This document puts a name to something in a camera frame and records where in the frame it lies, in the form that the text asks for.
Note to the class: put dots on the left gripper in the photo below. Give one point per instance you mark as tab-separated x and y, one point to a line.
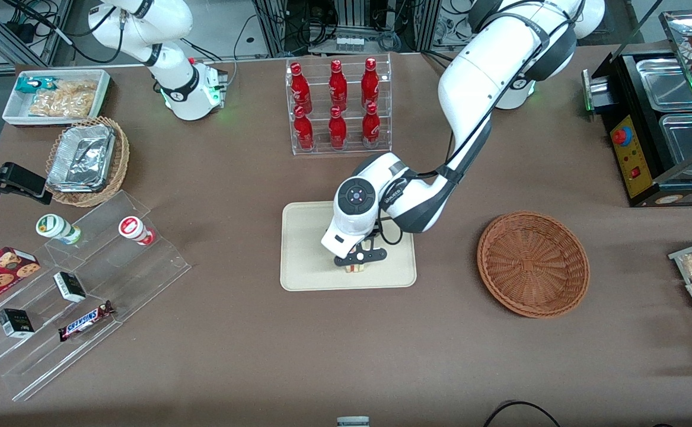
373	235

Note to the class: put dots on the triangular sandwich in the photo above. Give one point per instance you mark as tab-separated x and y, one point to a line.
356	269

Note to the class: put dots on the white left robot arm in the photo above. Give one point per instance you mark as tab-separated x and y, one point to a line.
476	89

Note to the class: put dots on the beige rectangular tray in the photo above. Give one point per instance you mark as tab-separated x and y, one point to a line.
304	261

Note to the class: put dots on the silver foil tray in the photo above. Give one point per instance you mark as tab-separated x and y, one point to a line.
82	157

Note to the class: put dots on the light wicker basket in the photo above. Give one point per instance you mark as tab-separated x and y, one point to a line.
121	154

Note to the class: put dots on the round brown wicker basket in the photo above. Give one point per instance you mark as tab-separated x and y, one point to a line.
532	264

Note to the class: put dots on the green lid white cup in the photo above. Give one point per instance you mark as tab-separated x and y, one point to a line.
55	227

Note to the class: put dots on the white rectangular bin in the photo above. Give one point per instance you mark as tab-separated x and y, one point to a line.
16	110

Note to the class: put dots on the teal snack packet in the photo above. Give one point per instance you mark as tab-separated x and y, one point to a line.
28	85

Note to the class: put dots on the clear bag of crackers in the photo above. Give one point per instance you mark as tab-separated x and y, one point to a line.
64	99

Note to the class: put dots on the clear acrylic bottle rack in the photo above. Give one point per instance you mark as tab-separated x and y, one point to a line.
353	148

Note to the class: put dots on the small black box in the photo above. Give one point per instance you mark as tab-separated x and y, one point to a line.
16	323
70	286

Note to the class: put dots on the red lid white cup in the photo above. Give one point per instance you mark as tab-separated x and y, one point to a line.
132	228

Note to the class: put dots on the red soda bottle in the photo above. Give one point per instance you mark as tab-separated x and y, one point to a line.
337	129
304	130
300	89
370	84
338	86
371	126

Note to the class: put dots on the small grey white device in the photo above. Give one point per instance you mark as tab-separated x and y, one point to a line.
353	421

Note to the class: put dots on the Snickers chocolate bar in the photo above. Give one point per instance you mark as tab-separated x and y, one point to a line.
85	321

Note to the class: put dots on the clear acrylic stepped shelf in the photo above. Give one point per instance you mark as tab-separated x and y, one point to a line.
132	284

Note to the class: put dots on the white power strip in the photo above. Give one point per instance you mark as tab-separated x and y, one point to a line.
350	43

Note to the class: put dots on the metal equipment rack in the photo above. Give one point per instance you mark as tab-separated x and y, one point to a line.
351	12

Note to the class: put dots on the black food warmer machine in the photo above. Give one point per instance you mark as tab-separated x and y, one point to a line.
633	154

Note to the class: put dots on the grey wrist camera black mount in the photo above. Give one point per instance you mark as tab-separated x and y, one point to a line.
375	255

